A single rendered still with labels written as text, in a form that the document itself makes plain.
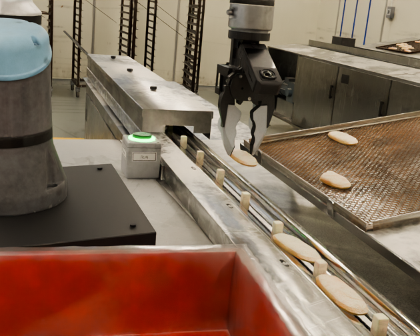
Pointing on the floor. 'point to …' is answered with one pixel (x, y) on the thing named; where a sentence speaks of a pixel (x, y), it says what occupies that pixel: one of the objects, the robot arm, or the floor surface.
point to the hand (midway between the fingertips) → (242, 149)
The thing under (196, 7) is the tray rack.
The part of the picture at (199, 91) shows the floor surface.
